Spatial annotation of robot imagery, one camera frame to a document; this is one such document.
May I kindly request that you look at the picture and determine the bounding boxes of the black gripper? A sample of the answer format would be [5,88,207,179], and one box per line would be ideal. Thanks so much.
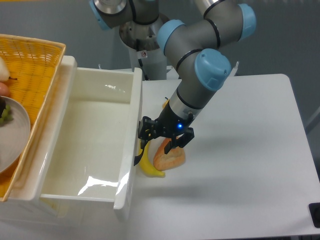
[137,103,195,154]

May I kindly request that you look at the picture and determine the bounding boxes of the black top drawer handle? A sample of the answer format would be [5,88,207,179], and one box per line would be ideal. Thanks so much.
[133,143,145,166]

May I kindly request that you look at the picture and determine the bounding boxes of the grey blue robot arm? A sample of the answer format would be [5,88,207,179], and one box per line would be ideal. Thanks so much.
[89,0,257,154]

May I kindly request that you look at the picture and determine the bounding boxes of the white drawer cabinet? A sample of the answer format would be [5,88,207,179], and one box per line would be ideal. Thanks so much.
[0,56,77,223]

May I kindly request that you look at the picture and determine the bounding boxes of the triangular bread pastry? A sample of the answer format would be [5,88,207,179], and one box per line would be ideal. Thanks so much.
[153,138,186,171]

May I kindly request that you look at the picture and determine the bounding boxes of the yellow bell pepper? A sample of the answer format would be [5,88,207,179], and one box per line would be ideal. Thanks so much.
[162,97,170,109]

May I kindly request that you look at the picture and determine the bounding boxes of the yellow banana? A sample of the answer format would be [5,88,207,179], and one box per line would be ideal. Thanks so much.
[138,142,166,178]

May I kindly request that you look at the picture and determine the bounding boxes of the yellow woven basket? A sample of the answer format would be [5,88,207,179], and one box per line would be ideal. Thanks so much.
[0,34,66,202]

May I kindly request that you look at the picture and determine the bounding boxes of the white plate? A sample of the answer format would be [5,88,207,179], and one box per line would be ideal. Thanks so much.
[0,96,31,172]

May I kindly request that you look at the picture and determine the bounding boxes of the green grapes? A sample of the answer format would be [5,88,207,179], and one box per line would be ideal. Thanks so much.
[0,104,14,125]

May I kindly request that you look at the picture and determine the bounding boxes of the peach fruit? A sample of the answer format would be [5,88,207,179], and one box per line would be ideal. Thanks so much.
[0,82,11,97]

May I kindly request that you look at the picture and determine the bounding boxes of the black object at table edge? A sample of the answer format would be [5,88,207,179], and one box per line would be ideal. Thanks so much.
[308,202,320,229]

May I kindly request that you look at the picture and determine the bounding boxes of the pale pear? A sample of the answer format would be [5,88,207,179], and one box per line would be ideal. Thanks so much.
[0,58,17,82]

